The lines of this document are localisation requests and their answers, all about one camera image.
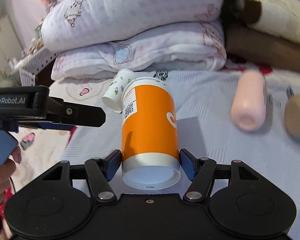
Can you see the brown plastic cup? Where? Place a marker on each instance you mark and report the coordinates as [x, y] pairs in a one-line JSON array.
[[292, 116]]

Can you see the patterned cloth side table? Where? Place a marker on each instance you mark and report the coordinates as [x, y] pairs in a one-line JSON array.
[[26, 70]]

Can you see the white green-print paper cup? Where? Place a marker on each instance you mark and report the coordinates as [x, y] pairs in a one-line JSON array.
[[112, 97]]

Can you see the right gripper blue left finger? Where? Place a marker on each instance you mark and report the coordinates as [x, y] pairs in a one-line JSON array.
[[99, 173]]

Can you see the pink checked folded quilt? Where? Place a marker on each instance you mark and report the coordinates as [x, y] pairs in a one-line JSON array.
[[80, 23]]

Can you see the person's left hand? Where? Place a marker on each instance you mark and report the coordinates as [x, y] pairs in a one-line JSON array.
[[6, 170]]

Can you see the dark brown pillow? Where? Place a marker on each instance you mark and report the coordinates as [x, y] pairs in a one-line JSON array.
[[244, 44]]

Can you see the pink plastic cup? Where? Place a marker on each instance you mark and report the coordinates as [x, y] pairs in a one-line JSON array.
[[248, 111]]

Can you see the orange white paper cup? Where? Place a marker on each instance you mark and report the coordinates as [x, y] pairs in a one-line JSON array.
[[150, 151]]

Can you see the light grey patterned mat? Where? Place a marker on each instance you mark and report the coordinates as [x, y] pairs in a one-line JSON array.
[[203, 101]]

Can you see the pink checked lower quilt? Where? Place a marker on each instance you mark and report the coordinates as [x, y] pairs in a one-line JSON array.
[[174, 46]]

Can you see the pink hanging curtain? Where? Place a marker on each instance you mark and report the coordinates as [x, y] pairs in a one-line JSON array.
[[26, 16]]

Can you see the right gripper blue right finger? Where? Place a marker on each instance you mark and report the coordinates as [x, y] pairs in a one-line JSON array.
[[200, 172]]

